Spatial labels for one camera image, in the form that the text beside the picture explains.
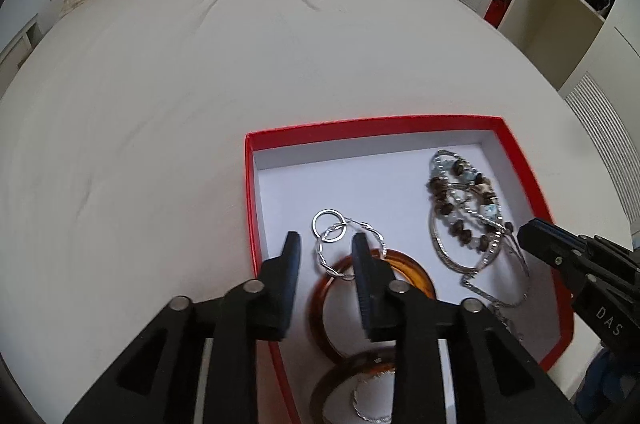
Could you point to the red cardboard box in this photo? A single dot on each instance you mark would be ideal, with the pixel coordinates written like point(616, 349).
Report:
point(350, 126)

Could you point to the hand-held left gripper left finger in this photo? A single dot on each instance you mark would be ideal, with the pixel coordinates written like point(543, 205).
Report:
point(292, 289)

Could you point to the white bed sheet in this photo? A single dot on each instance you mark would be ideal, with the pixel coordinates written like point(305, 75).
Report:
point(150, 128)

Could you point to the white louvred cabinet door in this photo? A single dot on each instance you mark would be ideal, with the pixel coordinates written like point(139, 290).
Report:
point(605, 128)

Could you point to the red bag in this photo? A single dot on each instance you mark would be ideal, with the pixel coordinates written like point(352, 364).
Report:
point(495, 8)

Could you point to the white bedside cabinet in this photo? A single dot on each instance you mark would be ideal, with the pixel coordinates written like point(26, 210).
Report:
point(20, 48)

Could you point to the dark brown bangle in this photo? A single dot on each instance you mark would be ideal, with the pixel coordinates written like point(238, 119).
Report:
point(325, 384)

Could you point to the silver bangle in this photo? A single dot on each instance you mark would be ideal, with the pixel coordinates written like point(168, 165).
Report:
point(436, 236)

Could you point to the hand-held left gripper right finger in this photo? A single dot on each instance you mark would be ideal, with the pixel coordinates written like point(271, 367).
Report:
point(361, 289)

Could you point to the amber bangle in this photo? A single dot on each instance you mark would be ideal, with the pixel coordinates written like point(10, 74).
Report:
point(315, 304)

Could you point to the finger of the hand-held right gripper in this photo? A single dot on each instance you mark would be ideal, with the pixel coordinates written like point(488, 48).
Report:
point(540, 239)

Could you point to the silver hoop earring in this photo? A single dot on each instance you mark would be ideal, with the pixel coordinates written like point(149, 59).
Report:
point(322, 254)
point(357, 404)

